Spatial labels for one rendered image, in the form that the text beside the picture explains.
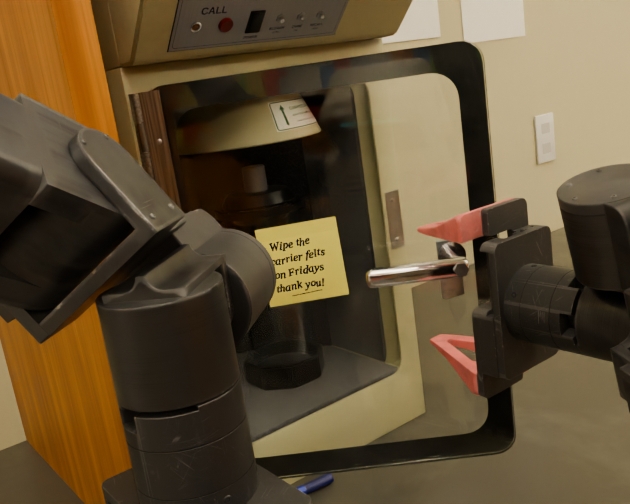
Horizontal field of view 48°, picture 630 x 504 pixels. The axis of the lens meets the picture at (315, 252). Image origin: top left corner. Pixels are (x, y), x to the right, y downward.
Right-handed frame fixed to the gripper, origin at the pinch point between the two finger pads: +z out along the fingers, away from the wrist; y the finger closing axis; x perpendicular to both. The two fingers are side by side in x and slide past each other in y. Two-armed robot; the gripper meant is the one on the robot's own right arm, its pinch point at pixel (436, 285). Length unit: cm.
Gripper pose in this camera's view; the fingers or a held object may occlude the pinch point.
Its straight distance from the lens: 60.3
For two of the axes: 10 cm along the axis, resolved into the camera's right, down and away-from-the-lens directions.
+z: -6.0, -1.0, 7.9
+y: -1.4, -9.6, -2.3
